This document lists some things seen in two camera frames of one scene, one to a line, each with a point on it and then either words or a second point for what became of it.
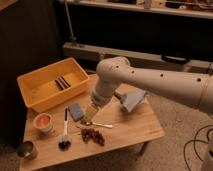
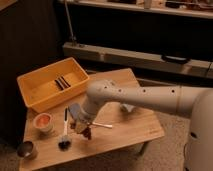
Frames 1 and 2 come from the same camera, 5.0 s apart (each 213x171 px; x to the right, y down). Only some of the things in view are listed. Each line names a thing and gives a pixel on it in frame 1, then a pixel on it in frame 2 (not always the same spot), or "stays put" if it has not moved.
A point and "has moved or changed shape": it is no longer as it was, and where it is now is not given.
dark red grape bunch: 88,134 has moved or changed shape
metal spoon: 100,125 stays put
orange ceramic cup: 43,122 stays put
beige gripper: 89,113 -> 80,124
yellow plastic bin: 46,86 stays put
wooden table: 61,133 stays put
